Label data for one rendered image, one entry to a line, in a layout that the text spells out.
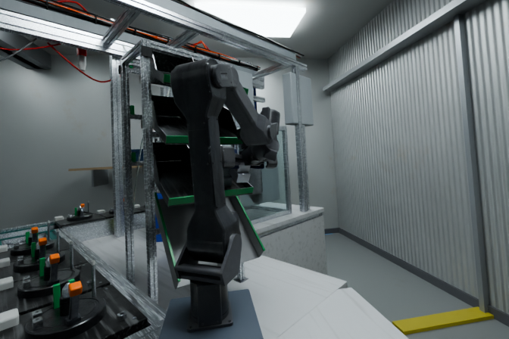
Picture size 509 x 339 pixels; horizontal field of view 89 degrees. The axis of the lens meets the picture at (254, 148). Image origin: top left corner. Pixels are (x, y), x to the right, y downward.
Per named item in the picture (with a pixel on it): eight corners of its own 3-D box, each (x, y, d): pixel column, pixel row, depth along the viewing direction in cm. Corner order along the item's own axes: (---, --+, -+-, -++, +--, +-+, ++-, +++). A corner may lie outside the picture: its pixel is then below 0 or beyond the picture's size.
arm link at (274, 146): (282, 160, 65) (285, 129, 69) (263, 153, 62) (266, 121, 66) (268, 168, 70) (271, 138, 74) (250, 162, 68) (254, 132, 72)
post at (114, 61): (124, 235, 163) (118, 20, 169) (117, 237, 160) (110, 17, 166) (122, 234, 166) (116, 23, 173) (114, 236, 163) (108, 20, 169)
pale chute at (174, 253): (222, 274, 71) (226, 265, 69) (174, 290, 64) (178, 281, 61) (192, 195, 88) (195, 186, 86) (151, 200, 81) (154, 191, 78)
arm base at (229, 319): (233, 325, 37) (231, 282, 37) (186, 333, 36) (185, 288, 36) (229, 300, 44) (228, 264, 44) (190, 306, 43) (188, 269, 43)
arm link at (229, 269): (223, 290, 36) (220, 244, 36) (170, 282, 39) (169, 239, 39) (243, 271, 42) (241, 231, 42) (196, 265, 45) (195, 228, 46)
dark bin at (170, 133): (212, 144, 74) (216, 119, 72) (165, 144, 67) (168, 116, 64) (180, 117, 95) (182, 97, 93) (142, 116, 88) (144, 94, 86)
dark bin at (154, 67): (209, 88, 75) (213, 63, 73) (163, 83, 67) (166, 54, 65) (179, 75, 96) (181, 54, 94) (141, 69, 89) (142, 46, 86)
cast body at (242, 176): (248, 182, 81) (254, 162, 79) (235, 182, 79) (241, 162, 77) (238, 169, 88) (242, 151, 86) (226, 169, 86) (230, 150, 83)
